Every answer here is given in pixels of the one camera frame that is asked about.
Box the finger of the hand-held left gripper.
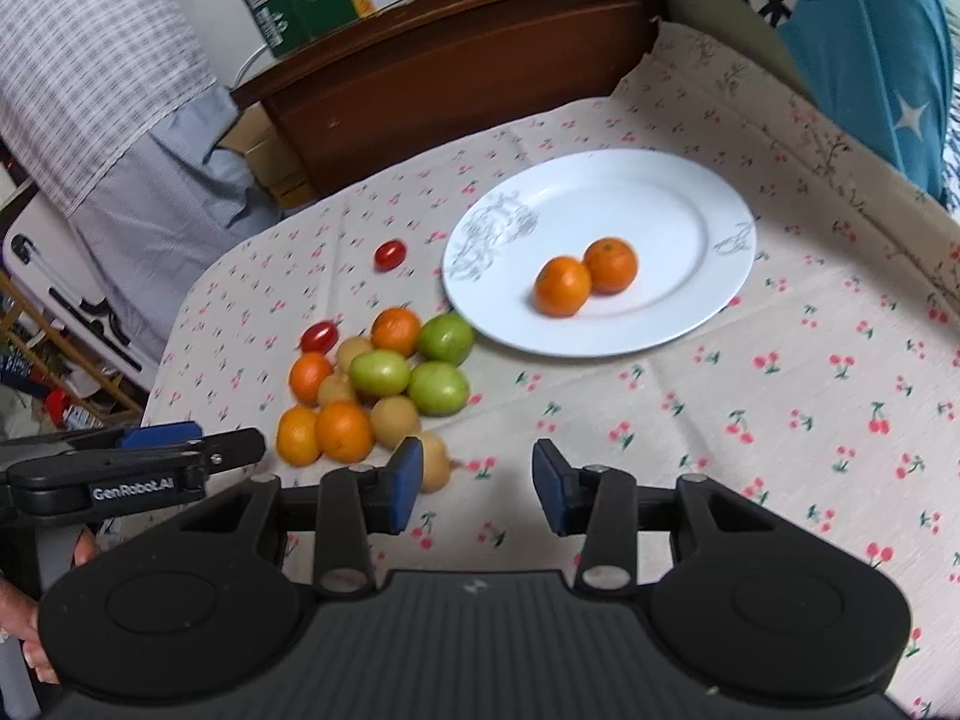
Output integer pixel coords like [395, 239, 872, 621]
[202, 427, 267, 475]
[67, 422, 205, 457]

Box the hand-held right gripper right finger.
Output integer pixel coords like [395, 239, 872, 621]
[531, 439, 785, 592]

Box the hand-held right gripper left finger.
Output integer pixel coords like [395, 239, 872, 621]
[176, 439, 425, 596]

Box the longan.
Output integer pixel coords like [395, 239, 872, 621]
[370, 394, 423, 449]
[411, 431, 453, 494]
[317, 373, 358, 407]
[334, 336, 374, 374]

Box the white plate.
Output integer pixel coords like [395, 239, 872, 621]
[441, 148, 758, 359]

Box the person's left hand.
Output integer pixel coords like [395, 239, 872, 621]
[0, 531, 99, 685]

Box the wooden rack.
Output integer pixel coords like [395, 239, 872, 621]
[0, 270, 143, 428]

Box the cherry print tablecloth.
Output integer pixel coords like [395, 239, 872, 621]
[97, 19, 960, 720]

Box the light blue cloth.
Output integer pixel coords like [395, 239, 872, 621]
[71, 82, 282, 365]

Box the white board with black fittings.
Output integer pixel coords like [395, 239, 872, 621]
[0, 180, 162, 391]

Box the checked fabric cover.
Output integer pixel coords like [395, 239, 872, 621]
[0, 0, 226, 218]

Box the brown wooden nightstand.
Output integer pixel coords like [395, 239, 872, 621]
[229, 0, 672, 200]

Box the olive green bed cloth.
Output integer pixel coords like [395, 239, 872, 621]
[660, 0, 807, 91]

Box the houndstooth bed sheet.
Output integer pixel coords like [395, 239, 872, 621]
[930, 64, 960, 215]

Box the blue star print quilt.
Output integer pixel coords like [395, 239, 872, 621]
[664, 0, 960, 211]

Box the white cable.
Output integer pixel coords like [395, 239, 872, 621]
[232, 41, 271, 87]

